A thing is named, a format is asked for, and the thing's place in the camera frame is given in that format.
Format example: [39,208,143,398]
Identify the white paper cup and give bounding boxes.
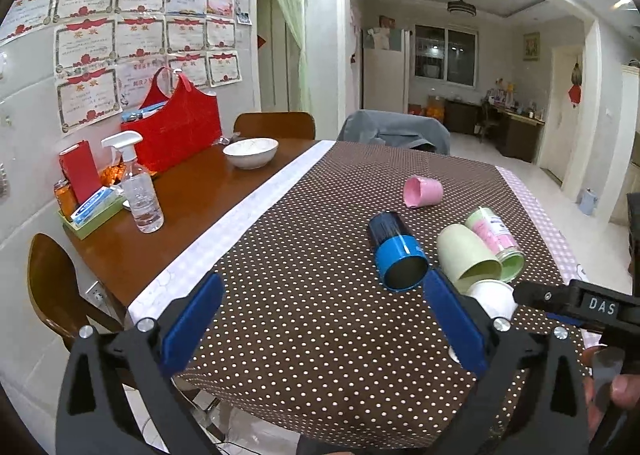
[448,278,520,366]

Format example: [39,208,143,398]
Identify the pale green cup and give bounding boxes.
[436,224,502,291]

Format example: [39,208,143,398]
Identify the small pink cup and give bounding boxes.
[402,175,444,208]

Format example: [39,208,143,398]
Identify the person's right hand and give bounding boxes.
[582,345,639,437]

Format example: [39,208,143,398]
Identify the pink checked cloth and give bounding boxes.
[494,163,601,351]

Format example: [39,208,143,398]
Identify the light blue bin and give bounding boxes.
[578,188,598,215]

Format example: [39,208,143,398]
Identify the wooden chair near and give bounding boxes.
[27,233,124,351]

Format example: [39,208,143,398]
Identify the wooden chair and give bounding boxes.
[27,233,124,351]
[233,111,316,140]

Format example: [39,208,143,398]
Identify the pink green labelled jar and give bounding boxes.
[464,207,525,283]

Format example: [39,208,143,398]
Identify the green tray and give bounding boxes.
[58,195,125,241]

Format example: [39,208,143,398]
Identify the dark wooden desk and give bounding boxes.
[480,102,544,163]

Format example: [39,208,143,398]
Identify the blue black can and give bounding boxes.
[368,211,430,293]

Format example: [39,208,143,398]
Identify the brown polka dot tablecloth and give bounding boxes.
[183,143,562,449]

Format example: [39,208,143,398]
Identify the clear spray bottle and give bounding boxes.
[101,130,165,234]

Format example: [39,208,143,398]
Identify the dark low cabinet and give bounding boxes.
[444,100,480,135]

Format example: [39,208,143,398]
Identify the red packet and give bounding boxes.
[58,141,102,204]

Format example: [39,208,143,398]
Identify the orange cardboard boxes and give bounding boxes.
[408,96,446,123]

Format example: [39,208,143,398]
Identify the grey covered chair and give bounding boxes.
[337,109,450,156]

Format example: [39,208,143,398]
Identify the red bag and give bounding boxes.
[120,66,222,173]

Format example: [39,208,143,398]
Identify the white ceramic bowl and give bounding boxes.
[222,137,279,170]

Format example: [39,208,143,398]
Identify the window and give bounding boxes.
[414,25,477,86]

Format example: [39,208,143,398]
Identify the wooden chair far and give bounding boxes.
[233,111,316,140]

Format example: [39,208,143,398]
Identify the ceiling lamp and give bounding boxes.
[447,0,477,17]

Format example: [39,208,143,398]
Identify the white refrigerator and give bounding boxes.
[362,28,411,114]

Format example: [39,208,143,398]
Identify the green door curtain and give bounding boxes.
[277,0,312,114]

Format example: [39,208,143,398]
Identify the wall certificates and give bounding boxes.
[1,0,256,144]

